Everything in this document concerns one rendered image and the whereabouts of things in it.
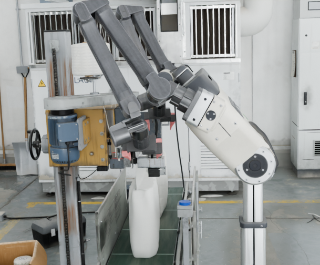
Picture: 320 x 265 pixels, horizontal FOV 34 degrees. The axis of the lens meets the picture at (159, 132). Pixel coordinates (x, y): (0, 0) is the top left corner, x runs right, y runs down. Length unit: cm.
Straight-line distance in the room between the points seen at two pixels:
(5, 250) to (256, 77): 398
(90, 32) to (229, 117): 59
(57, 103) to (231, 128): 102
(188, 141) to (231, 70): 87
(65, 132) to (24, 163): 447
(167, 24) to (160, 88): 360
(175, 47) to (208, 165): 138
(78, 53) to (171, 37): 244
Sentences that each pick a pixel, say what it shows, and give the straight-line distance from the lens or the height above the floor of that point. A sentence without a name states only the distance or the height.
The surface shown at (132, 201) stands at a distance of 315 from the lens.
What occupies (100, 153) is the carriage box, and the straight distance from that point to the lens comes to 285.
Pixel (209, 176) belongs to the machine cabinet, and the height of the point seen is 22.
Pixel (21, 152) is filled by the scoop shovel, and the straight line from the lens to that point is 707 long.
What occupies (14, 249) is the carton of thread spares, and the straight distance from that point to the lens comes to 414.
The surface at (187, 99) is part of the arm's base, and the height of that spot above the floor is 149.
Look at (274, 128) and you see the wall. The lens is 691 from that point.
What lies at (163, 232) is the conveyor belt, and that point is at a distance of 367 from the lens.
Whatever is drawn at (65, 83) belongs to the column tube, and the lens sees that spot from 289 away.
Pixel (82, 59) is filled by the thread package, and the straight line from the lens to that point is 260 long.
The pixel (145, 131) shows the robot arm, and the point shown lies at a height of 140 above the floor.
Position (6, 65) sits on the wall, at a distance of 725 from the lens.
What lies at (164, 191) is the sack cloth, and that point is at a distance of 394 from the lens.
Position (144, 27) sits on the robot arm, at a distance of 248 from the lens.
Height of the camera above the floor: 170
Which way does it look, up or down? 10 degrees down
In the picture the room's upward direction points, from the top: 2 degrees counter-clockwise
